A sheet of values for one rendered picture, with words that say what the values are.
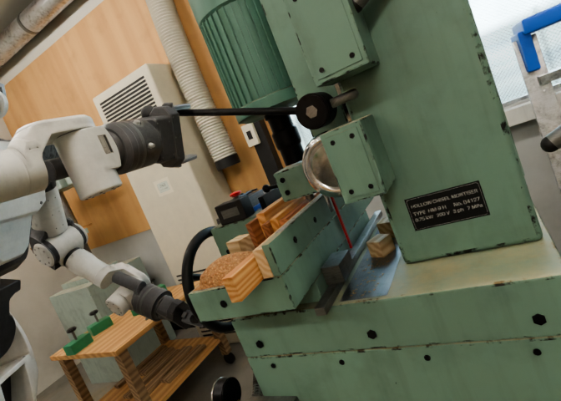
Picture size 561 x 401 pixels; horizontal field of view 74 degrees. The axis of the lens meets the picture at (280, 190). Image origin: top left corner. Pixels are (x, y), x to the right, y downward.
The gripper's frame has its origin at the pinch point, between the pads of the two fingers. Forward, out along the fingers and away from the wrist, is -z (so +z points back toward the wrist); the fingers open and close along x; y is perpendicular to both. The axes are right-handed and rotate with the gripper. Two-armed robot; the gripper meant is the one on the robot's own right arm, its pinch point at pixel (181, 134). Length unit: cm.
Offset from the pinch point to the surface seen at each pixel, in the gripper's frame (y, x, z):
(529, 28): 69, -19, -72
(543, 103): 75, 2, -75
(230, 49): 10.7, -15.8, -5.3
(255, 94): 15.0, -6.9, -5.8
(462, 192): 54, 10, -3
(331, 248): 30.4, 24.2, -5.2
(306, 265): 29.6, 22.1, 6.7
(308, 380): 29, 46, 8
